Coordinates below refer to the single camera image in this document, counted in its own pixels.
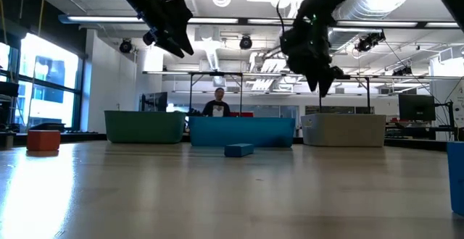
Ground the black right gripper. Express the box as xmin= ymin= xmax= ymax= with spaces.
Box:
xmin=281 ymin=16 xmax=344 ymax=98

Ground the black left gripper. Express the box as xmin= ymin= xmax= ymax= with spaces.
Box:
xmin=125 ymin=0 xmax=195 ymax=59

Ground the small blue block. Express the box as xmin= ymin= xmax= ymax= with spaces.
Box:
xmin=223 ymin=143 xmax=255 ymax=158

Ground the orange cube block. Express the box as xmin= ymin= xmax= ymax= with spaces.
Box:
xmin=26 ymin=130 xmax=62 ymax=152

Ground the tall blue block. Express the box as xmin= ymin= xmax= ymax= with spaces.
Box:
xmin=446 ymin=141 xmax=464 ymax=217

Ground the white plastic bin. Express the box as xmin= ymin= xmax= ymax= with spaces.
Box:
xmin=301 ymin=113 xmax=387 ymax=148

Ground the dark desk monitor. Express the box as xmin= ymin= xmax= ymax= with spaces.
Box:
xmin=140 ymin=91 xmax=168 ymax=112

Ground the overhead light bar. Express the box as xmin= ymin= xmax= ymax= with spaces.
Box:
xmin=57 ymin=13 xmax=464 ymax=29

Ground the person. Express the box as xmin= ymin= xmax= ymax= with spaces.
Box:
xmin=201 ymin=87 xmax=231 ymax=118

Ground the green plastic bin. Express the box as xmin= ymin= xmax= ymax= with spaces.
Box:
xmin=104 ymin=110 xmax=187 ymax=145

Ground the blue plastic bin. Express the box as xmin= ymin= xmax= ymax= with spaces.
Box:
xmin=188 ymin=116 xmax=296 ymax=148

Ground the black computer monitor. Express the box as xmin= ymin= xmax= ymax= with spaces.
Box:
xmin=398 ymin=93 xmax=436 ymax=122

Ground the black monitor stand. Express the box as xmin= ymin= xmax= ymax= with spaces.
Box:
xmin=434 ymin=100 xmax=456 ymax=138

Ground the large window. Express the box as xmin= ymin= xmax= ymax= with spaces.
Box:
xmin=0 ymin=32 xmax=80 ymax=130

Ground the black desk object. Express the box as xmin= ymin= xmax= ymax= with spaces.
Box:
xmin=28 ymin=122 xmax=66 ymax=132

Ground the black equipment stack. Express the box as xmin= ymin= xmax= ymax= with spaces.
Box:
xmin=0 ymin=67 xmax=20 ymax=131

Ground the black metal frame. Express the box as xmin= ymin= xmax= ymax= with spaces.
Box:
xmin=188 ymin=71 xmax=244 ymax=117
xmin=318 ymin=74 xmax=370 ymax=115

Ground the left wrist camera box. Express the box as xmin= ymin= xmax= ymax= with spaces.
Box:
xmin=165 ymin=0 xmax=193 ymax=26

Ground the black ceiling camera cluster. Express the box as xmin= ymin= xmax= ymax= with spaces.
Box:
xmin=355 ymin=31 xmax=386 ymax=54

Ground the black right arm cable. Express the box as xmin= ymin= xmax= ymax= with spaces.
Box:
xmin=275 ymin=1 xmax=287 ymax=41

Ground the yellow hanging cable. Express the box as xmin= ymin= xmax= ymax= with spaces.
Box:
xmin=0 ymin=0 xmax=9 ymax=46
xmin=36 ymin=0 xmax=47 ymax=39

